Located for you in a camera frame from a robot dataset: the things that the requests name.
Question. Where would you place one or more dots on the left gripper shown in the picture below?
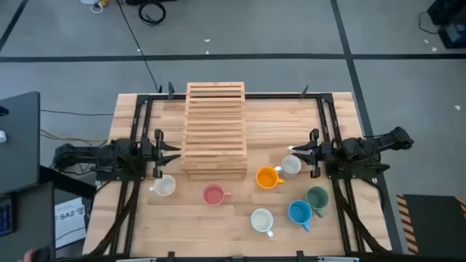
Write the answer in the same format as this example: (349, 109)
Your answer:
(147, 151)

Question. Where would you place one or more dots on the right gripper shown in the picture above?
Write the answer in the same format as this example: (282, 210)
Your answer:
(327, 153)

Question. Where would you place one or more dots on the white mug pink pattern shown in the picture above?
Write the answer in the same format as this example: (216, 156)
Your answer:
(291, 164)

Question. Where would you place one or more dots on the white mug grey diamond pattern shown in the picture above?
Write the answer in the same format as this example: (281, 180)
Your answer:
(164, 185)

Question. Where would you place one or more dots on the orange mug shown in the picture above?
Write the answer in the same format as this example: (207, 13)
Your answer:
(267, 178)

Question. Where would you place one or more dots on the green mug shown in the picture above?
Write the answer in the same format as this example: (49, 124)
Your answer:
(317, 198)

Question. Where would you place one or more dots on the pink faceted mug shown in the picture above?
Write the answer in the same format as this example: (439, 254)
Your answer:
(214, 195)

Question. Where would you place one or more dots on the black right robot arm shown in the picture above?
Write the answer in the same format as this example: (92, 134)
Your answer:
(358, 151)

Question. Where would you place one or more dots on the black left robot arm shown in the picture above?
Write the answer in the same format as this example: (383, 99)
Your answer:
(109, 156)

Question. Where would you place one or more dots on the wooden slatted mug rack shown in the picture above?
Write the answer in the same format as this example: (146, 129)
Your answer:
(215, 127)

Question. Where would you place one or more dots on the black table clamp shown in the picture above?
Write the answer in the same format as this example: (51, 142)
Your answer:
(300, 255)
(171, 255)
(304, 92)
(170, 91)

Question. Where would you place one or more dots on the white mug blue floral pattern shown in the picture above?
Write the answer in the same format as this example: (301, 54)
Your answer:
(262, 220)

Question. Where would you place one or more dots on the black desk support beam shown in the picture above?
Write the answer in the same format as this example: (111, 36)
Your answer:
(69, 183)

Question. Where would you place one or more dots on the white box SA2 print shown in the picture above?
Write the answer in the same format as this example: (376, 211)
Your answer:
(69, 222)

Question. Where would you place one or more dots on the grey computer desk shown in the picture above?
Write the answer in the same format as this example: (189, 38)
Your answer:
(32, 211)

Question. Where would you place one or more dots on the black yellow striped mat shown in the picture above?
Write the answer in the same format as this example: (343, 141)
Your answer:
(433, 225)

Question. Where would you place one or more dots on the grey desk panel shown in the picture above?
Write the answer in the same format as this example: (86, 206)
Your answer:
(20, 145)

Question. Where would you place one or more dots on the small white object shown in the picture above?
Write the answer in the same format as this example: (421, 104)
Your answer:
(2, 136)

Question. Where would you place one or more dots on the person's hand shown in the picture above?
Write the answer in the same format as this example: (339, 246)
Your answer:
(28, 255)

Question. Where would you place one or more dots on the black keyboard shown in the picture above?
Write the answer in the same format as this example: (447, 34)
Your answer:
(5, 218)

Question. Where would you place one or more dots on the black equipment case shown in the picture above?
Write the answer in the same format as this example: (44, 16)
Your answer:
(453, 36)

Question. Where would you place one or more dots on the black bag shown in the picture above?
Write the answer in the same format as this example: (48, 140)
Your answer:
(449, 11)

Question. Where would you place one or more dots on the black aluminium table frame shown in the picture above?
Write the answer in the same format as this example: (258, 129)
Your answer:
(276, 96)

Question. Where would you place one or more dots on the silver aluminium bracket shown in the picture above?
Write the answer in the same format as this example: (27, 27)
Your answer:
(136, 260)
(338, 260)

